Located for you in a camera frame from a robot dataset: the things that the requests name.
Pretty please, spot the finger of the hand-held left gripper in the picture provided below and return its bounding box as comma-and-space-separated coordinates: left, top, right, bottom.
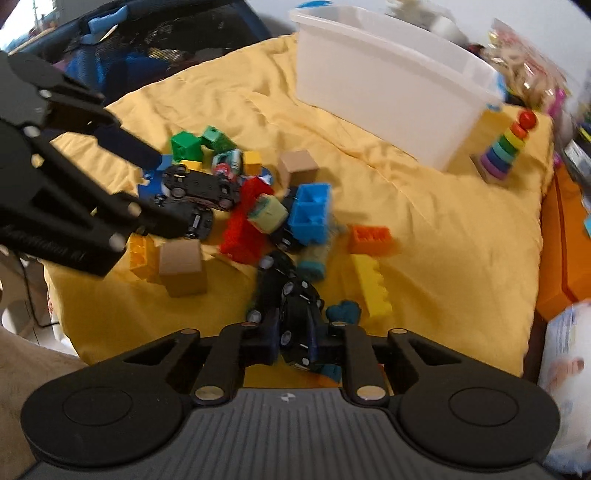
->
0, 122, 161, 241
0, 52, 163, 170

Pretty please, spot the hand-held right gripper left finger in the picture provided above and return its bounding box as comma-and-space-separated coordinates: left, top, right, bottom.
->
122, 310, 282, 402

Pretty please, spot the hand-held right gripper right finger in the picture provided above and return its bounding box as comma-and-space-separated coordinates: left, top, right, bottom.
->
324, 322, 468, 405

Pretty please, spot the wooden cube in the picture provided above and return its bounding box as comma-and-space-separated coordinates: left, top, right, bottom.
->
277, 150, 320, 188
158, 240, 208, 298

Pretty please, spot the green red racing toy car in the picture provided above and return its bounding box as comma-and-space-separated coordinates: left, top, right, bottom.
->
211, 150, 245, 179

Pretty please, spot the white plastic storage bin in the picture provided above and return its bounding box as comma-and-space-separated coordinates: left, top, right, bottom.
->
290, 4, 505, 172

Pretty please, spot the small blue building block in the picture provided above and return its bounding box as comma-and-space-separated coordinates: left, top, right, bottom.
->
140, 154, 174, 195

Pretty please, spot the dark teal toy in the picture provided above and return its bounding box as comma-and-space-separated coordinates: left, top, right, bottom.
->
325, 300, 363, 325

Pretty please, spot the green cube building block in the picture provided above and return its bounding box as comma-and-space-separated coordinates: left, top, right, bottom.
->
171, 131, 204, 162

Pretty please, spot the yellow studded building block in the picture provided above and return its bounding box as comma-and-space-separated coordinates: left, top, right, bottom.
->
129, 235, 162, 283

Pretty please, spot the white plastic furniture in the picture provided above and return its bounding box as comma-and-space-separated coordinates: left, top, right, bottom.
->
0, 251, 63, 343

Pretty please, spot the long yellow building block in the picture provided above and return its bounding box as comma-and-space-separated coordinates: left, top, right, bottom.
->
351, 254, 391, 318

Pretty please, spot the green open building block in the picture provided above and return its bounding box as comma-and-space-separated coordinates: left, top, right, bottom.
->
202, 126, 238, 153

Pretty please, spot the teal and yellow toy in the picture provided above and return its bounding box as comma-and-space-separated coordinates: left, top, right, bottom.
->
295, 244, 331, 280

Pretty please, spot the dark blue mesh basket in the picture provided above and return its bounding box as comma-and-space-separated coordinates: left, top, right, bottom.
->
58, 0, 274, 108

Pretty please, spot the red building block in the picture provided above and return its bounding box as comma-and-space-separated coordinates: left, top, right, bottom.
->
219, 178, 276, 266

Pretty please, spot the orange building block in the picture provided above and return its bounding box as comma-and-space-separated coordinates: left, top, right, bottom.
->
348, 224, 396, 257

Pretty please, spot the small yellow building block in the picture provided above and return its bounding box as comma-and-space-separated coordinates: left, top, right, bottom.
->
242, 151, 264, 177

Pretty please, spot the frog print eraser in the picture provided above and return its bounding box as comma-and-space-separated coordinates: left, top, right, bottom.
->
247, 194, 290, 236

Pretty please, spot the large blue building block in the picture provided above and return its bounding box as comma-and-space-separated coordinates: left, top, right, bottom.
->
287, 183, 332, 246

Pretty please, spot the beige fluffy rug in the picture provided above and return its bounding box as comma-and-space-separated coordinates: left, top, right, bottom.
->
0, 330, 90, 480

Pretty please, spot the yellow blanket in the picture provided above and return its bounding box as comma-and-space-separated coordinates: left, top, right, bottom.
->
44, 34, 555, 389

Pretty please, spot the white wet wipes pack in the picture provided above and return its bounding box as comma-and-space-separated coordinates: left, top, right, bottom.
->
537, 299, 591, 477

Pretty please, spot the orange box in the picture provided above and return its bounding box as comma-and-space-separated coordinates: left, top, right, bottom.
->
536, 165, 591, 320

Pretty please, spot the pale plush toy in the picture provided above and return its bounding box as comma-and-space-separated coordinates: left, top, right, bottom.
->
385, 0, 465, 42

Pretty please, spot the bag of wooden pieces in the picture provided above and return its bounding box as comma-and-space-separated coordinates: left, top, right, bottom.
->
480, 18, 571, 112

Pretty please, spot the rainbow ring stacking toy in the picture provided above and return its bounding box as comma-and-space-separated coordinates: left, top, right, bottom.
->
471, 110, 539, 186

